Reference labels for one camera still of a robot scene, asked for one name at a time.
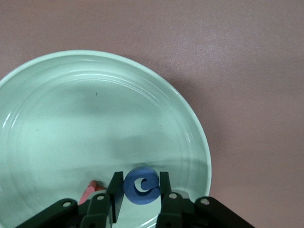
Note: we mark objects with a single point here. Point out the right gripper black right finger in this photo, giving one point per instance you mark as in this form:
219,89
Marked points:
173,209

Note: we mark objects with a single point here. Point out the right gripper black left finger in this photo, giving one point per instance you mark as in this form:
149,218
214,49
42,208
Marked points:
95,209

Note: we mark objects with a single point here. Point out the red uppercase letter Q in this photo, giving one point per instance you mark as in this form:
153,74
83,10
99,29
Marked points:
91,190

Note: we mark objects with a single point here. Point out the blue uppercase letter G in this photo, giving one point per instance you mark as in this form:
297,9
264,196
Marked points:
129,188

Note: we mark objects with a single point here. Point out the light green plate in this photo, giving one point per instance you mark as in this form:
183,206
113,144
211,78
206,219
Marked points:
71,130

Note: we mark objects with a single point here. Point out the brown table cover cloth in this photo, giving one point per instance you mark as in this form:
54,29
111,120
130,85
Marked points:
249,71

